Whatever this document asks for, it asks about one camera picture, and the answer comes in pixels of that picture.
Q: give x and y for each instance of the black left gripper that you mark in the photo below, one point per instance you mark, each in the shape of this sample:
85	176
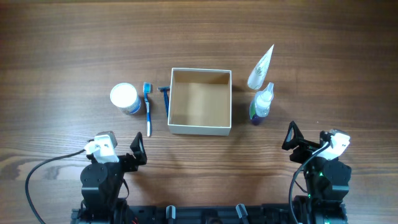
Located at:
132	164

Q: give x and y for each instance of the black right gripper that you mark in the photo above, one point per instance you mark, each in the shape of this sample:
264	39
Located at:
296	137

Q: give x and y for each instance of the clear bottle with cap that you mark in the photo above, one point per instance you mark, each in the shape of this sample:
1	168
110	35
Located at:
261	104

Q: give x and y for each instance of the cotton swab tub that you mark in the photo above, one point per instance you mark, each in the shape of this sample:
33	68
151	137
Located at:
125	97

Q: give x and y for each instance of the white bamboo print tube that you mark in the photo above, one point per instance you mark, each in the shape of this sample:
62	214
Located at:
258	74

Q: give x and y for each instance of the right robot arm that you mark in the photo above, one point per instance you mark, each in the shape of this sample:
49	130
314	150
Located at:
319	185

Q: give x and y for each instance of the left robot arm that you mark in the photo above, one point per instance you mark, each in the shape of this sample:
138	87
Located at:
103	179

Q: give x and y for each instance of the blue white toothbrush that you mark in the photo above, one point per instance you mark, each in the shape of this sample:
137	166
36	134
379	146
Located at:
147	88

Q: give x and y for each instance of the blue disposable razor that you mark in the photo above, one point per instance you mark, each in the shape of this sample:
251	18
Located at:
164	90

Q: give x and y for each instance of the white cardboard box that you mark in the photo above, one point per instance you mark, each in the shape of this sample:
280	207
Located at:
200	101

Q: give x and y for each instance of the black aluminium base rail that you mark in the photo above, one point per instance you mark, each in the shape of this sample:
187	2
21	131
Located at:
266	214

